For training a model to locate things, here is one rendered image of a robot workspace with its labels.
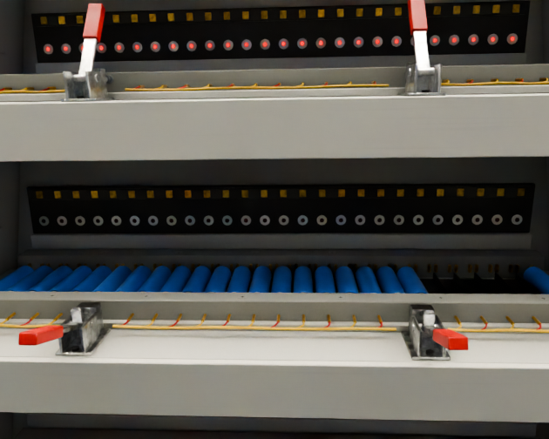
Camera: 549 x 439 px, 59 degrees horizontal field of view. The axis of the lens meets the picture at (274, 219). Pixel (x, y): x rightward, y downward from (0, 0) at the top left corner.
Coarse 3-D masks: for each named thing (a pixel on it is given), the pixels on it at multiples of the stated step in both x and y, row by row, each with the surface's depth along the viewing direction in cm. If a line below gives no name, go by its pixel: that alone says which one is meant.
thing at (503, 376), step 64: (0, 256) 53; (0, 384) 37; (64, 384) 37; (128, 384) 36; (192, 384) 36; (256, 384) 36; (320, 384) 35; (384, 384) 35; (448, 384) 35; (512, 384) 35
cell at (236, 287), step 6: (234, 270) 49; (240, 270) 48; (246, 270) 48; (234, 276) 47; (240, 276) 46; (246, 276) 47; (234, 282) 45; (240, 282) 45; (246, 282) 46; (228, 288) 44; (234, 288) 44; (240, 288) 44; (246, 288) 45
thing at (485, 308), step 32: (32, 320) 40; (128, 320) 40; (192, 320) 41; (224, 320) 41; (256, 320) 41; (288, 320) 40; (320, 320) 40; (352, 320) 40; (384, 320) 40; (448, 320) 40; (480, 320) 40; (512, 320) 39; (544, 320) 39
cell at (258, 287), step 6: (258, 270) 48; (264, 270) 48; (258, 276) 46; (264, 276) 47; (270, 276) 48; (252, 282) 46; (258, 282) 45; (264, 282) 45; (252, 288) 44; (258, 288) 44; (264, 288) 44
